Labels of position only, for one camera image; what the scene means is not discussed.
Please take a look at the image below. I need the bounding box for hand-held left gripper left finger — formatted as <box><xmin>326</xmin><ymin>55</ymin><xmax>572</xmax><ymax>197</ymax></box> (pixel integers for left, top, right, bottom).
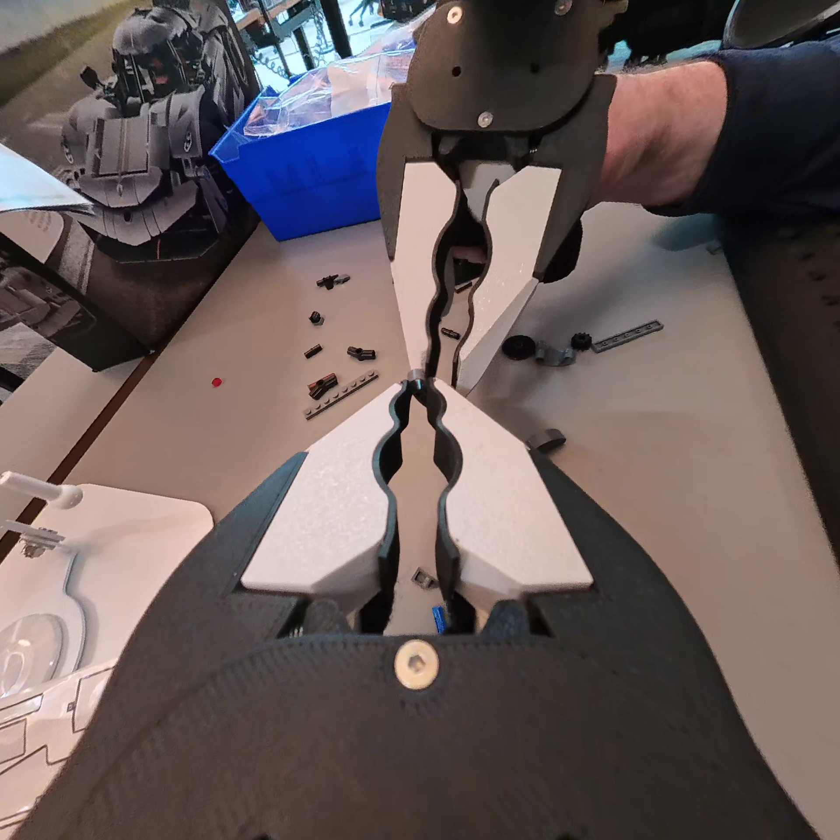
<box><xmin>241</xmin><ymin>384</ymin><xmax>414</xmax><ymax>621</ymax></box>

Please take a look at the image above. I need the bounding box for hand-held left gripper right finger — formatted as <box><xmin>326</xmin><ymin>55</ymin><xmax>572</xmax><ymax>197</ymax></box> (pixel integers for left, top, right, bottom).
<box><xmin>423</xmin><ymin>381</ymin><xmax>593</xmax><ymax>621</ymax></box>

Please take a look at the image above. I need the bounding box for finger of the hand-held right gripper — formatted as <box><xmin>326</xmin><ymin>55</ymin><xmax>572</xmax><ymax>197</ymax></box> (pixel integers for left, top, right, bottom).
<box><xmin>392</xmin><ymin>161</ymin><xmax>460</xmax><ymax>378</ymax></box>
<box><xmin>453</xmin><ymin>164</ymin><xmax>562</xmax><ymax>395</ymax></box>

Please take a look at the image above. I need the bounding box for person's right forearm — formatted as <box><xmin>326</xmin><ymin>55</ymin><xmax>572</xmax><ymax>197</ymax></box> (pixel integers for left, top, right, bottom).
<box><xmin>646</xmin><ymin>49</ymin><xmax>840</xmax><ymax>221</ymax></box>

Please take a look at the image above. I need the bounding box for long dark grey lego plate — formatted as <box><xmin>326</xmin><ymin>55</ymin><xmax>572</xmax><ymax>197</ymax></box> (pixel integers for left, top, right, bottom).
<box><xmin>590</xmin><ymin>319</ymin><xmax>664</xmax><ymax>356</ymax></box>

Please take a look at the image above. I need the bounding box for lego set box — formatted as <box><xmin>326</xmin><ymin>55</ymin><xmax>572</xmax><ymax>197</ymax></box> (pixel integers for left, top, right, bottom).
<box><xmin>0</xmin><ymin>0</ymin><xmax>265</xmax><ymax>373</ymax></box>

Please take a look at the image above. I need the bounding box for person's right hand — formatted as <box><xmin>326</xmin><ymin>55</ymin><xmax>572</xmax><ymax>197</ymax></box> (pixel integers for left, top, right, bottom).
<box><xmin>587</xmin><ymin>60</ymin><xmax>729</xmax><ymax>211</ymax></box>

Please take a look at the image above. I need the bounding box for blue plastic bin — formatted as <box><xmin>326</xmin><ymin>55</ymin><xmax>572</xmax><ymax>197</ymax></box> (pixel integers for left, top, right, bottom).
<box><xmin>209</xmin><ymin>98</ymin><xmax>396</xmax><ymax>242</ymax></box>

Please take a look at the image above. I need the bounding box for white magnifier stand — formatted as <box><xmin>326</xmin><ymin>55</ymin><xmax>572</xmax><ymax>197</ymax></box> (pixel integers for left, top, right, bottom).
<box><xmin>0</xmin><ymin>469</ymin><xmax>215</xmax><ymax>710</ymax></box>

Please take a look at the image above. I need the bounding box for clear plastic bag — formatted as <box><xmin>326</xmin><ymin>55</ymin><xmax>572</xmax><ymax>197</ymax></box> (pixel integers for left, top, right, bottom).
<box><xmin>243</xmin><ymin>39</ymin><xmax>421</xmax><ymax>142</ymax></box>

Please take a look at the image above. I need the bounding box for white paper booklet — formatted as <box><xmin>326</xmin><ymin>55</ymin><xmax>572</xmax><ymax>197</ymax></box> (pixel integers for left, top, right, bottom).
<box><xmin>0</xmin><ymin>141</ymin><xmax>97</xmax><ymax>217</ymax></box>

